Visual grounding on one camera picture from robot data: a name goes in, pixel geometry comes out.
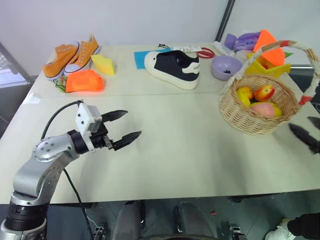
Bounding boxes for white plastic bottle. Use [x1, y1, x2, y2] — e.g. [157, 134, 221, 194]
[213, 40, 236, 57]

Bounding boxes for white shoe of bystander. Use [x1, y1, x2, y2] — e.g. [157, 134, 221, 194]
[264, 217, 298, 240]

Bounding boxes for red scissors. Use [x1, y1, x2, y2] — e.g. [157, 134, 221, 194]
[196, 47, 216, 59]

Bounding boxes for neon orange mesh bag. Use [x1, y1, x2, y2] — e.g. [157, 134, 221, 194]
[65, 69, 105, 94]

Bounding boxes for yellow sponge block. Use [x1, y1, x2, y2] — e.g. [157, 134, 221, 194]
[90, 54, 117, 76]

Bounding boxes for black object behind table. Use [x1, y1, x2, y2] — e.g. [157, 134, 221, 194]
[287, 64, 320, 97]

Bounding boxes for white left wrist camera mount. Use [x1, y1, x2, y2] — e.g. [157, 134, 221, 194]
[75, 102, 104, 152]

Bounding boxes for white tube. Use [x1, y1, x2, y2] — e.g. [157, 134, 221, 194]
[172, 45, 202, 54]

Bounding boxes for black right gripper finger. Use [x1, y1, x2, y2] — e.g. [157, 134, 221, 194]
[307, 116, 320, 131]
[288, 123, 320, 156]

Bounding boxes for orange canvas sneaker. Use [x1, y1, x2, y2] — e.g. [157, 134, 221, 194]
[63, 33, 101, 76]
[41, 41, 81, 81]

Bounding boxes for neon orange folded paper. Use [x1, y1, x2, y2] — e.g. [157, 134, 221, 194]
[253, 28, 286, 67]

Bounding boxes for wicker basket with handle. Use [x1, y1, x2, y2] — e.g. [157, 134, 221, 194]
[219, 39, 320, 136]

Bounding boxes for small yellow fruit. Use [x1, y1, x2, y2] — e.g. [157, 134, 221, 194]
[270, 103, 283, 118]

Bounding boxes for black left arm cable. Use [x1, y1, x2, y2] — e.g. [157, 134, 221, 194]
[40, 99, 95, 240]

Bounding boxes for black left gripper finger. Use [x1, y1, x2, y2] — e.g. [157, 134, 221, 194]
[100, 109, 129, 124]
[113, 130, 143, 152]

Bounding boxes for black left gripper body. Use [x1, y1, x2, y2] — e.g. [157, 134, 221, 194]
[90, 122, 116, 151]

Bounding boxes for black and white sneaker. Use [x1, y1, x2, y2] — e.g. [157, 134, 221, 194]
[143, 49, 201, 91]

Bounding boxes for dark wall post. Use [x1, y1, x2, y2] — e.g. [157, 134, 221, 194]
[214, 0, 236, 42]

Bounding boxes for pink peach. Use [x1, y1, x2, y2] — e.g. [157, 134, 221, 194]
[250, 101, 275, 118]

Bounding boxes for red and yellow apple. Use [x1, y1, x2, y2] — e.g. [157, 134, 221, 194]
[253, 84, 276, 102]

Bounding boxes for blue paper sheet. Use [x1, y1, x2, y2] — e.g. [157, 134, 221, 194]
[133, 49, 161, 70]

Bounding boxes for purple plastic bowl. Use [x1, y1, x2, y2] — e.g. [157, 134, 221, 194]
[210, 55, 244, 82]

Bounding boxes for grey metal rack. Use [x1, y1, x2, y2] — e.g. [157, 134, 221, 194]
[0, 41, 34, 89]

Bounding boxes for small green and red trinket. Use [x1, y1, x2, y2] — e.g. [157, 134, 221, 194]
[53, 75, 70, 93]

